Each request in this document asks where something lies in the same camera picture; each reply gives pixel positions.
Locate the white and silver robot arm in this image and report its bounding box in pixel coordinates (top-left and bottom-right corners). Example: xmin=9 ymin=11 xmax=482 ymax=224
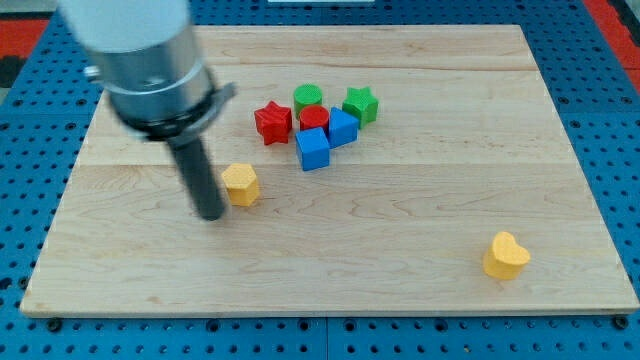
xmin=58 ymin=0 xmax=236 ymax=220

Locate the red cylinder block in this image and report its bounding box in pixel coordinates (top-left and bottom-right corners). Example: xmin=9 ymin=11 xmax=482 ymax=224
xmin=299 ymin=104 xmax=330 ymax=132

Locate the blue triangle block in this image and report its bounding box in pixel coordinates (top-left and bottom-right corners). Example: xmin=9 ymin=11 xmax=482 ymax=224
xmin=328 ymin=107 xmax=359 ymax=148

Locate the red star block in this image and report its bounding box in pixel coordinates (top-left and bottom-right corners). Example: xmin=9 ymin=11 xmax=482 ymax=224
xmin=254 ymin=101 xmax=292 ymax=146

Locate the green cylinder block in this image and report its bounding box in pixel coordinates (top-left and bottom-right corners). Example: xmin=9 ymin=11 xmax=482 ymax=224
xmin=293 ymin=83 xmax=323 ymax=117

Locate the green star block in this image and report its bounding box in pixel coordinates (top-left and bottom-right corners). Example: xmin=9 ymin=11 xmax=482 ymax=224
xmin=342 ymin=87 xmax=379 ymax=129

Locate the yellow heart block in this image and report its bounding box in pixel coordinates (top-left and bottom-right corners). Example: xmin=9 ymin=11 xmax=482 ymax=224
xmin=482 ymin=231 xmax=531 ymax=280

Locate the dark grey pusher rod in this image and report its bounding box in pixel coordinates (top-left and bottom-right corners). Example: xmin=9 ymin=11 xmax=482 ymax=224
xmin=168 ymin=137 xmax=225 ymax=221

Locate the yellow hexagon block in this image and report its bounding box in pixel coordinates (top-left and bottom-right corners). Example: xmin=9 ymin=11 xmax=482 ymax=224
xmin=221 ymin=163 xmax=260 ymax=207

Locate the blue cube block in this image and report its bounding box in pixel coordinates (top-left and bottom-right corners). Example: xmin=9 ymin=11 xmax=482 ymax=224
xmin=295 ymin=127 xmax=330 ymax=171

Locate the wooden board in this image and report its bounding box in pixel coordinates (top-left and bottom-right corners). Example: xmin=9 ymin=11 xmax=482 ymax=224
xmin=21 ymin=25 xmax=639 ymax=318

